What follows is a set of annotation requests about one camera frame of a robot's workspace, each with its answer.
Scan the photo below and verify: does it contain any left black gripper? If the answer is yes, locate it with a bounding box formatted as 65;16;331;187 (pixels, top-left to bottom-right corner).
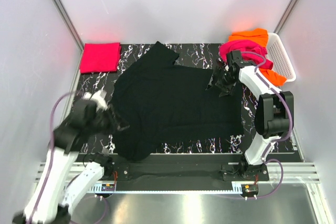
88;103;130;135

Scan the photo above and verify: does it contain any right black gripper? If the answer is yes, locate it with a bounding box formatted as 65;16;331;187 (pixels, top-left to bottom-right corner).
206;66;237;98

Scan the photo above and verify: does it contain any black t-shirt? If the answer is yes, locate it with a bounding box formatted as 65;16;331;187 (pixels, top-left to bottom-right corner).
111;42;244;161

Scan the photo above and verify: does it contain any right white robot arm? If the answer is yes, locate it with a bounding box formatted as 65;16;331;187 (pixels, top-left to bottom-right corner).
208;50;294;180

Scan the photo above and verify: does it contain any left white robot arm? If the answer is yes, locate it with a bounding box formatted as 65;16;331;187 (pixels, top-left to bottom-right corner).
12;90;129;223

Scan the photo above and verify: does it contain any crumpled pink t-shirt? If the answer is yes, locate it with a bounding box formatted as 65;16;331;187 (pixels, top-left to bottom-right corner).
219;40;274;70

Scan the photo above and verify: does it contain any orange t-shirt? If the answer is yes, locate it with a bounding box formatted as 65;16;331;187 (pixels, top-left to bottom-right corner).
228;28;287;86

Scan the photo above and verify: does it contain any white plastic basket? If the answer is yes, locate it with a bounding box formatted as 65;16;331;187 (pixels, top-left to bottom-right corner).
266;32;297;82

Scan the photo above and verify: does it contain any folded pink t-shirt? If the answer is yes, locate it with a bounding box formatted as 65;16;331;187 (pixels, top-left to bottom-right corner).
79;42;121;74

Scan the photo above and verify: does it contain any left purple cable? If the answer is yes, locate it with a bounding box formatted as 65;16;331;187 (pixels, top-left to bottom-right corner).
28;91;110;224

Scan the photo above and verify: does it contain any white slotted cable duct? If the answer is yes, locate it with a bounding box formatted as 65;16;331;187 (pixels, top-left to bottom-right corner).
87;182;243;195

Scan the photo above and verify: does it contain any aluminium frame rail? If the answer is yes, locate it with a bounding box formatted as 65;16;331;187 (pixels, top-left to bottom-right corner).
34;162;321;184

